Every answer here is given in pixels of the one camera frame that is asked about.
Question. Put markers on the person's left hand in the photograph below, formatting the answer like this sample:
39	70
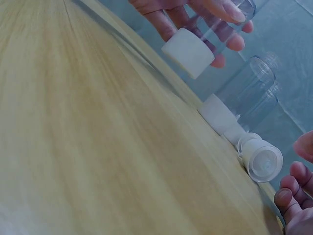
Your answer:
159	17

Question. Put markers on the person's right hand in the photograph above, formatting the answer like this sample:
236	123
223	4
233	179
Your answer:
300	218

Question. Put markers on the person's right thumb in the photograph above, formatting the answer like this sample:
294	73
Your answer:
305	148

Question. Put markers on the person's left thumb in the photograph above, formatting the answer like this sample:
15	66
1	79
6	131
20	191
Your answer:
228	11

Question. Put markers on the person's right fingers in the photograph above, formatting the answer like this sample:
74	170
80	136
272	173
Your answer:
293	188

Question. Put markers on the clear bottle with white cap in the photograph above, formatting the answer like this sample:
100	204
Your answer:
185	52
254	93

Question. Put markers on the white cap with clear lid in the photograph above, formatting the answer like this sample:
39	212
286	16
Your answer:
262	160

